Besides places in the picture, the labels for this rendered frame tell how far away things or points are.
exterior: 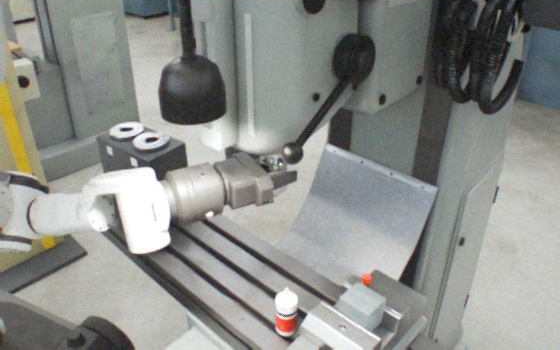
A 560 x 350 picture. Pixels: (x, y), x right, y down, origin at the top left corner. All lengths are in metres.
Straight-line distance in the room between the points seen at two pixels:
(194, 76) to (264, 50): 0.15
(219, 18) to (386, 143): 0.61
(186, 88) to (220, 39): 0.15
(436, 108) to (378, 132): 0.17
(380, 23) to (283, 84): 0.19
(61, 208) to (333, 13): 0.51
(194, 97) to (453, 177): 0.73
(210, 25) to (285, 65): 0.11
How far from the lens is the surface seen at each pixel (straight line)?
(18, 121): 2.40
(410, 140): 1.05
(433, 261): 1.20
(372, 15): 0.70
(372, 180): 1.11
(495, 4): 0.76
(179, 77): 0.46
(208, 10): 0.58
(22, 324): 1.59
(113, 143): 1.19
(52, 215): 0.80
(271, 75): 0.59
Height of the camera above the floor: 1.65
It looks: 30 degrees down
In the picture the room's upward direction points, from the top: straight up
